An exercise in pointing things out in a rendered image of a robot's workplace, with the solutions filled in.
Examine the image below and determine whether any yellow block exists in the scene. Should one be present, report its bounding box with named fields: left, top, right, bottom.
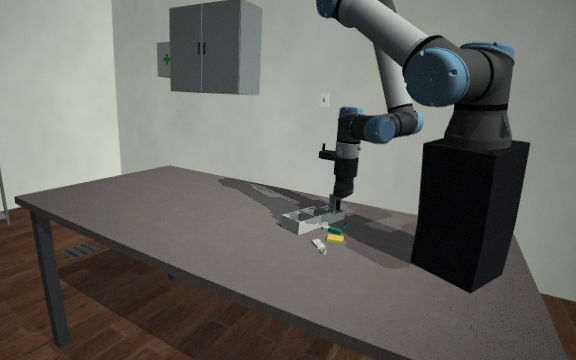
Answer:
left=327, top=234, right=344, bottom=244

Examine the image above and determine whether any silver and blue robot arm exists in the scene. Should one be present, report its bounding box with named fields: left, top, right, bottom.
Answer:
left=316, top=0, right=515, bottom=150

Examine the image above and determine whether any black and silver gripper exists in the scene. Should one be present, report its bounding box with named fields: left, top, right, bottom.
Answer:
left=319, top=142, right=361, bottom=214

